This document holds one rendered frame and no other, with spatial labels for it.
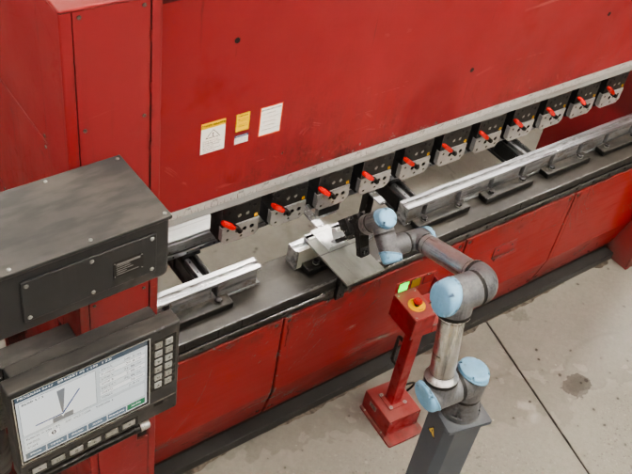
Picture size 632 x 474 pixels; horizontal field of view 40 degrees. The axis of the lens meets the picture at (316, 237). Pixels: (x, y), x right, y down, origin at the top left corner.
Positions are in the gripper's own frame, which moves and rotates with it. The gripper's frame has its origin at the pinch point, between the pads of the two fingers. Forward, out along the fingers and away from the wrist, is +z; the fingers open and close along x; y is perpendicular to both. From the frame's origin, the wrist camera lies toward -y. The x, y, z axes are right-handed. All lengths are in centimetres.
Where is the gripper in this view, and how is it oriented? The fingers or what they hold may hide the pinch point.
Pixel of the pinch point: (340, 240)
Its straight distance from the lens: 330.8
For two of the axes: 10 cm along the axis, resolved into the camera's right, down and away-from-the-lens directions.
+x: -8.1, 3.1, -5.0
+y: -3.5, -9.4, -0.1
